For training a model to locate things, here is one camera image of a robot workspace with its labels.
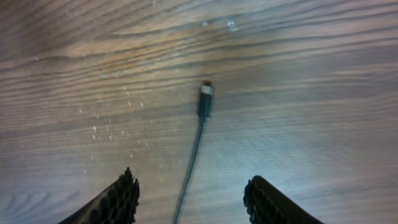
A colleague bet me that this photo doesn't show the black charging cable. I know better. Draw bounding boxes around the black charging cable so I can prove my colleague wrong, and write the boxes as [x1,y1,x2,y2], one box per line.
[171,80,214,224]

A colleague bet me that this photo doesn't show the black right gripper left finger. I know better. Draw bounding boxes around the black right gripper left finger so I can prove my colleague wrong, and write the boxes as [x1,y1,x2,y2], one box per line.
[60,168,140,224]

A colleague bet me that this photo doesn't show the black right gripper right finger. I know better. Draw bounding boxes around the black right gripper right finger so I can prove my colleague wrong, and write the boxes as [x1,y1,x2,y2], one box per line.
[243,175,323,224]

